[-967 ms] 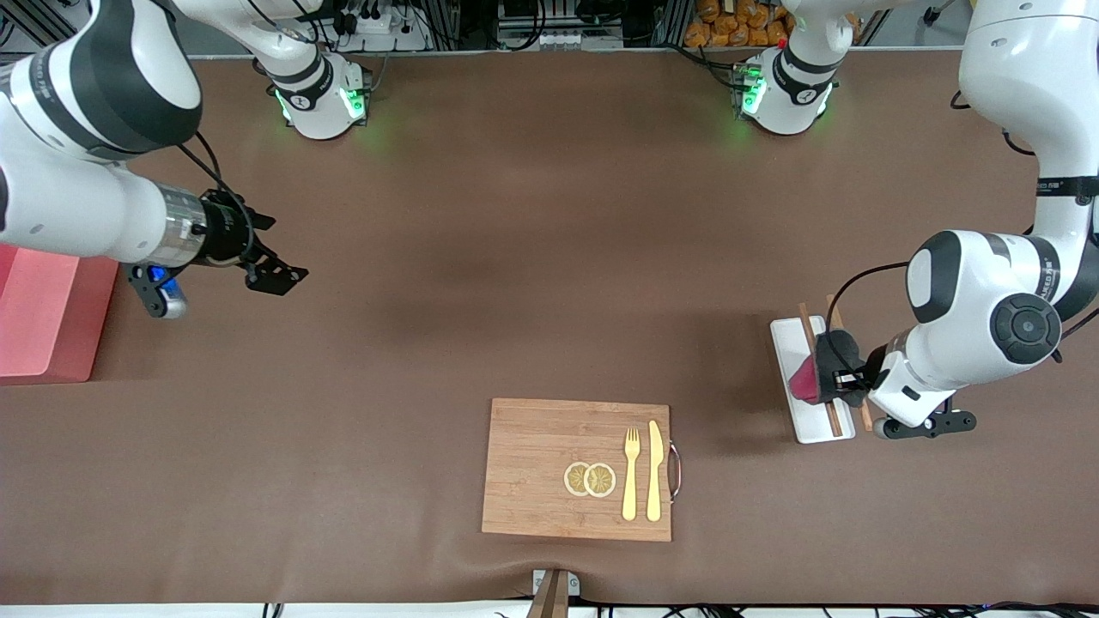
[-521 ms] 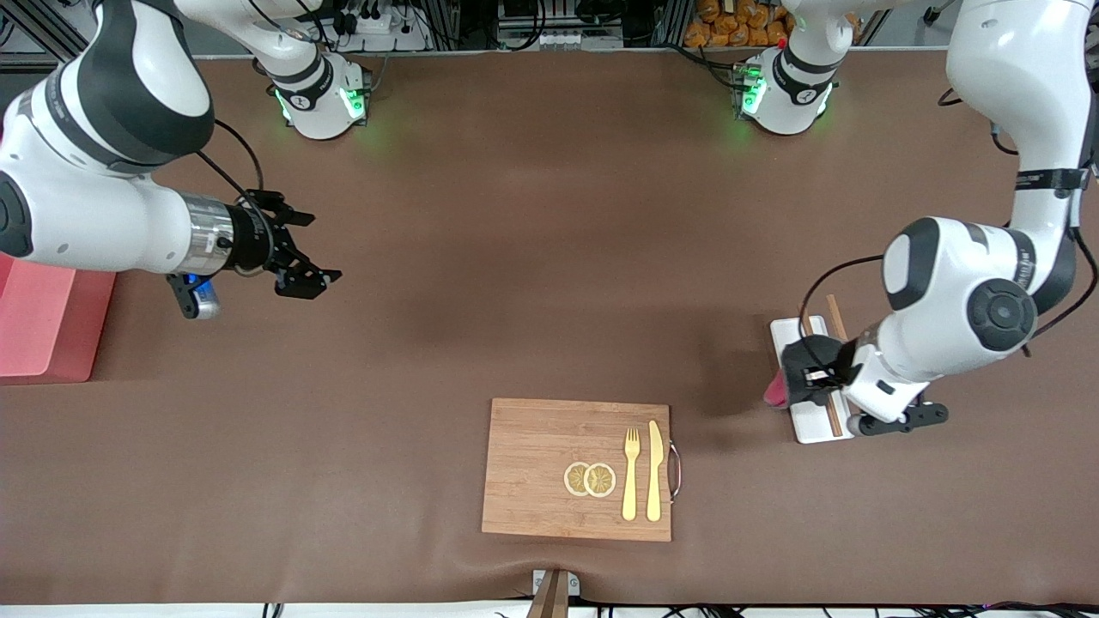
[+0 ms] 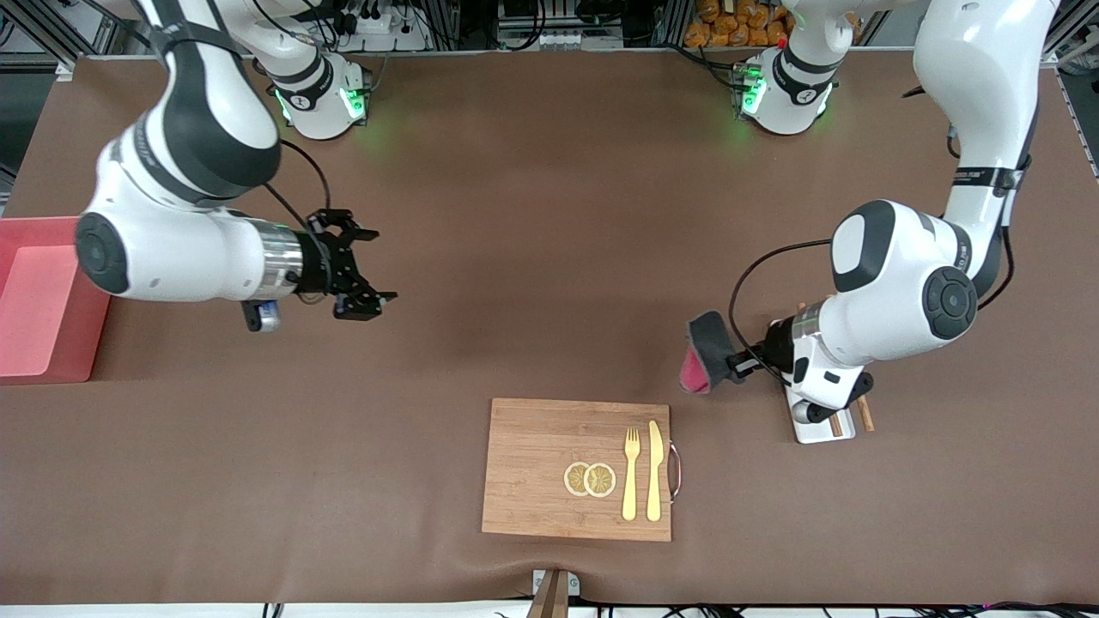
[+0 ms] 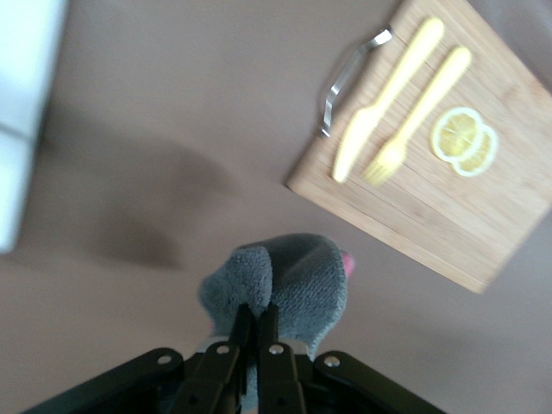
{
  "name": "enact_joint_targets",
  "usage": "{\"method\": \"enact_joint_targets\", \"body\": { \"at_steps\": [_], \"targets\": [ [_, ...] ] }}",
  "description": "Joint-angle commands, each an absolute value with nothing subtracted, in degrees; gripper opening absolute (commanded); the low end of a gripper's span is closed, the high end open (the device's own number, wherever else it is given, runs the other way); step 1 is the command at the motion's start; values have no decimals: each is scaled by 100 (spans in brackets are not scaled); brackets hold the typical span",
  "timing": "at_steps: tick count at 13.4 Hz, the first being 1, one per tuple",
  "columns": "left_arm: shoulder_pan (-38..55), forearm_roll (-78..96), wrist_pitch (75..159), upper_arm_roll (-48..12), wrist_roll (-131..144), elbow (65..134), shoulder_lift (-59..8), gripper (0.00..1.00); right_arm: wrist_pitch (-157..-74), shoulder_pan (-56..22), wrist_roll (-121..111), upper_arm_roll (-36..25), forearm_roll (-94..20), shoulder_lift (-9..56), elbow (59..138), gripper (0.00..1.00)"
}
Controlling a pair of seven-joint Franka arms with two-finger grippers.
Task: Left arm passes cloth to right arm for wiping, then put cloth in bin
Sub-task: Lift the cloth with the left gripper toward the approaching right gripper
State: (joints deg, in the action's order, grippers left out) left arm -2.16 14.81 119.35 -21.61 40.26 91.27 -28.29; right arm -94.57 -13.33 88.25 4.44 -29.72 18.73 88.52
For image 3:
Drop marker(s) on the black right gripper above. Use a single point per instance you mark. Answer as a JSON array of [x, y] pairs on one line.
[[321, 263]]

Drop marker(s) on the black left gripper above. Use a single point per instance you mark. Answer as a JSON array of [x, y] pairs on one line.
[[777, 342]]

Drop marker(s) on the dark grey and red cloth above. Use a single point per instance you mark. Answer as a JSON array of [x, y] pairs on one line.
[[708, 343]]

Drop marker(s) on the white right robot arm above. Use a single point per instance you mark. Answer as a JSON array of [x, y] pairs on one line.
[[172, 249]]

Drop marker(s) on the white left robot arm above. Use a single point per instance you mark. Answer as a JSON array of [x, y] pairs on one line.
[[893, 283]]

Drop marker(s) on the white rectangular tray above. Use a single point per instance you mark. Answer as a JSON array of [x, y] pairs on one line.
[[820, 433]]

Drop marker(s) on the yellow plastic knife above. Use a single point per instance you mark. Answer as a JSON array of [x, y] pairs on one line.
[[654, 472]]

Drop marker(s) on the brown table cover mat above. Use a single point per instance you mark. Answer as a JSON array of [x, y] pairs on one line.
[[515, 257]]

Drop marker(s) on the yellow plastic fork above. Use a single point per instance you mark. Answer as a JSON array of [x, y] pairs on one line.
[[630, 489]]

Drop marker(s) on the yellow lemon slice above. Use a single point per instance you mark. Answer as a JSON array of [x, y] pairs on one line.
[[573, 479], [600, 481]]

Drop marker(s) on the bamboo cutting board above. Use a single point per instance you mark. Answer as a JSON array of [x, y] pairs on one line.
[[532, 463]]

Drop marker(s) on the white power strip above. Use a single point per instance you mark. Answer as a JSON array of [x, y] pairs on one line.
[[378, 24]]

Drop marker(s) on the white connector strip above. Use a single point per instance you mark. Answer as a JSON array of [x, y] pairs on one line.
[[567, 39]]

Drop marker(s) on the brown bar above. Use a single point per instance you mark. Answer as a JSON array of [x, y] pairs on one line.
[[551, 601]]

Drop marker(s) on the pink plastic bin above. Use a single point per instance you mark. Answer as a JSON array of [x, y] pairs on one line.
[[43, 326]]

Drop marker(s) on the orange snack packets pile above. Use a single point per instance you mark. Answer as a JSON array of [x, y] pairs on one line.
[[738, 21]]

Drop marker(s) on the grey metal bracket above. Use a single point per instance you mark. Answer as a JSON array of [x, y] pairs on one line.
[[539, 584]]

